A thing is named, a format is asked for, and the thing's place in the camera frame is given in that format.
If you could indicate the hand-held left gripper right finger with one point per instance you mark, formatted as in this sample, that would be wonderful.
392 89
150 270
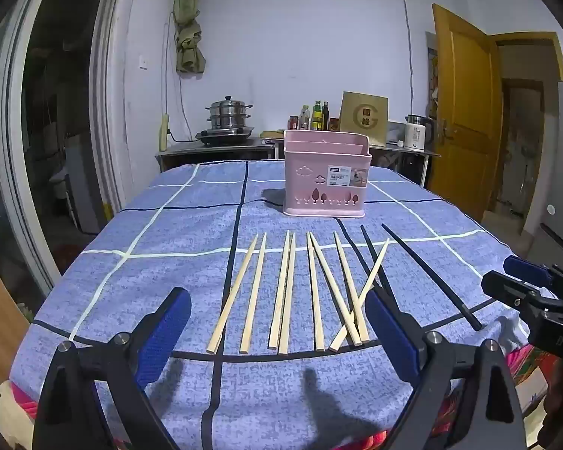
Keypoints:
389 333

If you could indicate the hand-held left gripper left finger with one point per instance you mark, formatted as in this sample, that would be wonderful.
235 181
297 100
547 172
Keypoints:
169 328

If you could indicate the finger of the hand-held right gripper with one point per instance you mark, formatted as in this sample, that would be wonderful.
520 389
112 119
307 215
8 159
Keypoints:
502 286
521 266

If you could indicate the pink plastic utensil basket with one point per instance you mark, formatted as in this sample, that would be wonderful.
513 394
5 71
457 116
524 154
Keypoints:
309 168

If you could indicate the colourful striped cloth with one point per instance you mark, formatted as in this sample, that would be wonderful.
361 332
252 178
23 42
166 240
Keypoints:
521 365

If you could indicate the black chopstick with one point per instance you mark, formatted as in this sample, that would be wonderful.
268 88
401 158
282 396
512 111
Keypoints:
430 275
372 253

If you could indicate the blue checked blanket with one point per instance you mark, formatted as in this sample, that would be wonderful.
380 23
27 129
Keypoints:
169 225

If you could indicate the white electric kettle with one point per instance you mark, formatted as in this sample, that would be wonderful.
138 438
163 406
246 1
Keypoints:
415 136

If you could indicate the brown cardboard sheet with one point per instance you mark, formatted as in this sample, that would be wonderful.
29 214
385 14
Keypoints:
0 318

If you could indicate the steel shelf table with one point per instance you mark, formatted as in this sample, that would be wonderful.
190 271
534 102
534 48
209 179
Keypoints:
394 149
216 152

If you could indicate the yellow wooden door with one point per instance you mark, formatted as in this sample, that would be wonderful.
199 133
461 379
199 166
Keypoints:
464 103

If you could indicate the white bag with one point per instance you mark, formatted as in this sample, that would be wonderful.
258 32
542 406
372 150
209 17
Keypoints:
9 417

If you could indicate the beige power strip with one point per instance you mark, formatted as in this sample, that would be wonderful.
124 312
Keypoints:
164 129

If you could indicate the gas stove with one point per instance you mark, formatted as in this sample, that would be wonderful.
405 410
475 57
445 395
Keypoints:
225 135

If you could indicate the brown gift box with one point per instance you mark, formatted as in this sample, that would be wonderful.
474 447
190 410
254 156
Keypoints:
363 119

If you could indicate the wooden cutting board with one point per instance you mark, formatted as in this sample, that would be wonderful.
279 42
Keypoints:
272 134

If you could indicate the steel steamer pot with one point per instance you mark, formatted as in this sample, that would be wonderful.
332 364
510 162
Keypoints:
228 112

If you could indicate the yellow label oil bottle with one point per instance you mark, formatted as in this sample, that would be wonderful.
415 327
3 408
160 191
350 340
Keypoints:
316 119

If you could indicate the dark sauce bottle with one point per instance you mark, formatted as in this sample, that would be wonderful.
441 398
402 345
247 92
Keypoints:
326 115

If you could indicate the clear plastic bottle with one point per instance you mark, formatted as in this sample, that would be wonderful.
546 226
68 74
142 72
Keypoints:
303 119

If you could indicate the green hanging cloth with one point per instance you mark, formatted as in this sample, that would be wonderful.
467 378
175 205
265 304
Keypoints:
187 42

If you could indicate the wall calendar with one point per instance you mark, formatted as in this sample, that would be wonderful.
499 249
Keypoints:
432 70

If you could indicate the yellow door frame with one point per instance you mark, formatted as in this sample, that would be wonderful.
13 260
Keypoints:
530 37

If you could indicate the white sliding door frame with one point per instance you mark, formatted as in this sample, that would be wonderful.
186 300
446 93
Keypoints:
108 103

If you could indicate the white wall switch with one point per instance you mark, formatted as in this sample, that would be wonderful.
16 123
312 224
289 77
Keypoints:
143 62

